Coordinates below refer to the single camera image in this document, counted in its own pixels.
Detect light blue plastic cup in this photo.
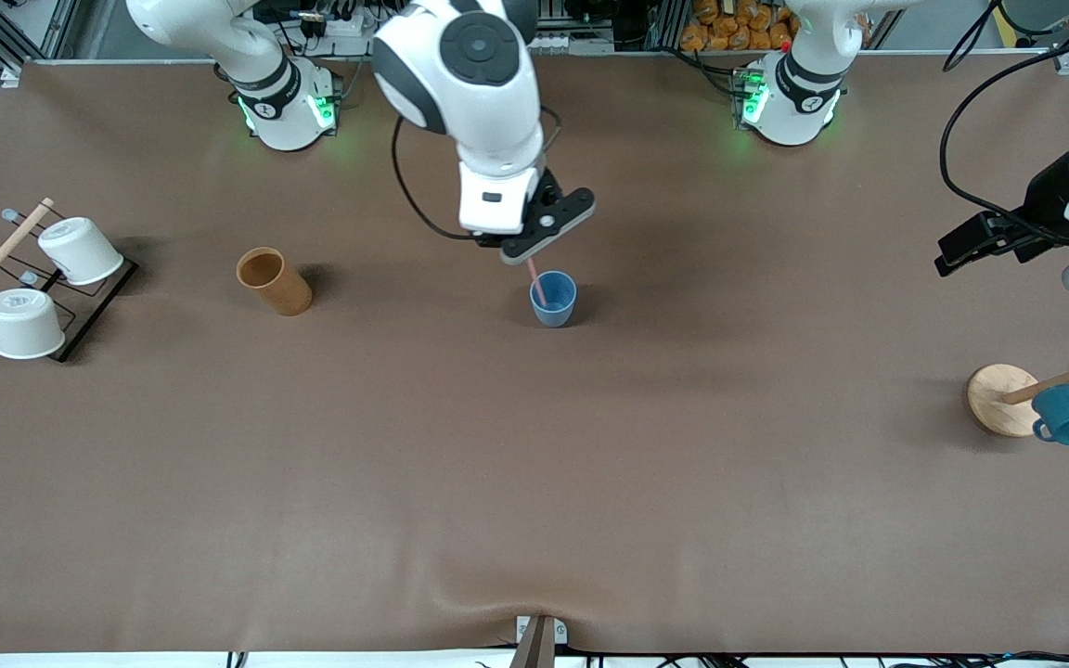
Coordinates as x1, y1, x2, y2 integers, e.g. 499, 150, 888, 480
530, 270, 579, 328

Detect brown cardboard tube cup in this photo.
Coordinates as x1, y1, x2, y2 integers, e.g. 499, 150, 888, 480
236, 247, 314, 317

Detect white paper cup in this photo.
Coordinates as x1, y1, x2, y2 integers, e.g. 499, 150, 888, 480
0, 288, 67, 361
37, 217, 125, 287

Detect wooden mug tree stand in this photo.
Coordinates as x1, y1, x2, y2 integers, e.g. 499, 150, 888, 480
967, 332, 1069, 438

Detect white terminal block strip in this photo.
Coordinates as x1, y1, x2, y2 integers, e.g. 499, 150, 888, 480
534, 35, 614, 55

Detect white power strip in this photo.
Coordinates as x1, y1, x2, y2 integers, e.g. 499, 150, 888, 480
307, 7, 387, 57

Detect brown table cover mat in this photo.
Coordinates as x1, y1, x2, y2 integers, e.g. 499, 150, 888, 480
0, 54, 1069, 655

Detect pile of orange bread rolls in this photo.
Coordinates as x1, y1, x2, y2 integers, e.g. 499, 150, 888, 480
680, 0, 800, 52

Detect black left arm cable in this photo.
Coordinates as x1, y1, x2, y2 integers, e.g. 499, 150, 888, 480
939, 0, 1069, 224

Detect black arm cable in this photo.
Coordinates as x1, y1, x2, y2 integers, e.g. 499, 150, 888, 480
939, 0, 1069, 224
393, 104, 565, 244

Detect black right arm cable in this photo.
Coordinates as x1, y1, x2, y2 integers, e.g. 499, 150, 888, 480
393, 104, 565, 244

